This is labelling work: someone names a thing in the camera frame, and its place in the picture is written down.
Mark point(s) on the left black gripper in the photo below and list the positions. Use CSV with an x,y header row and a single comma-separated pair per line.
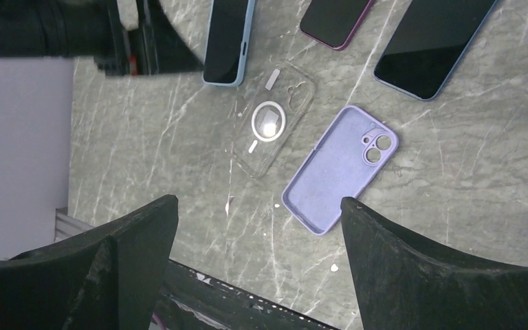
x,y
71,29

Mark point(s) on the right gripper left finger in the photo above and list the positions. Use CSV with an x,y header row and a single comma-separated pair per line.
x,y
108,277

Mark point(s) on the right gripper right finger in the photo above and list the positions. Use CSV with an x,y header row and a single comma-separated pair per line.
x,y
404,280

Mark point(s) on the lavender phone case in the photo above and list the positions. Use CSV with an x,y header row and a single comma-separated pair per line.
x,y
343,162

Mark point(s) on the dark purple phone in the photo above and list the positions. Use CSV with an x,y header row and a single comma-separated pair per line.
x,y
333,23

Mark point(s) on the dark blue phone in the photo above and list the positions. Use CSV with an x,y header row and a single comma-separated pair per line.
x,y
429,41

